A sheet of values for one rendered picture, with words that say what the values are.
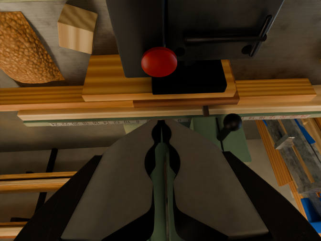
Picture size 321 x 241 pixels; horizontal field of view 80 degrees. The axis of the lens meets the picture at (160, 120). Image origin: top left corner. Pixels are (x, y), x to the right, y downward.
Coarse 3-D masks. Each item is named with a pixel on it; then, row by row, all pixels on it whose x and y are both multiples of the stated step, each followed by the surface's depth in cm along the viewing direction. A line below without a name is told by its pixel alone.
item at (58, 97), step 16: (240, 80) 36; (256, 80) 36; (272, 80) 36; (288, 80) 36; (304, 80) 36; (0, 96) 35; (16, 96) 35; (32, 96) 35; (48, 96) 35; (64, 96) 35; (80, 96) 35; (240, 96) 34; (256, 96) 34; (272, 96) 34; (288, 96) 34; (304, 96) 34
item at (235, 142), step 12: (192, 120) 27; (204, 120) 27; (216, 120) 27; (204, 132) 26; (216, 132) 26; (240, 132) 26; (216, 144) 25; (228, 144) 25; (240, 144) 25; (240, 156) 24
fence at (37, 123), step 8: (280, 112) 37; (288, 112) 37; (296, 112) 37; (304, 112) 37; (312, 112) 37; (320, 112) 37; (24, 120) 37; (32, 120) 37; (40, 120) 37; (48, 120) 37; (56, 120) 37; (64, 120) 37; (72, 120) 37; (80, 120) 37; (88, 120) 37; (96, 120) 37; (104, 120) 37
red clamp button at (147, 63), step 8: (152, 48) 15; (160, 48) 15; (144, 56) 15; (152, 56) 15; (160, 56) 15; (168, 56) 15; (144, 64) 16; (152, 64) 16; (160, 64) 16; (168, 64) 16; (176, 64) 16; (152, 72) 16; (160, 72) 16; (168, 72) 17
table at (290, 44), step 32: (0, 0) 23; (32, 0) 23; (64, 0) 23; (96, 0) 23; (288, 0) 24; (320, 0) 24; (96, 32) 27; (288, 32) 28; (320, 32) 28; (64, 64) 32; (256, 64) 33; (288, 64) 33; (320, 64) 33
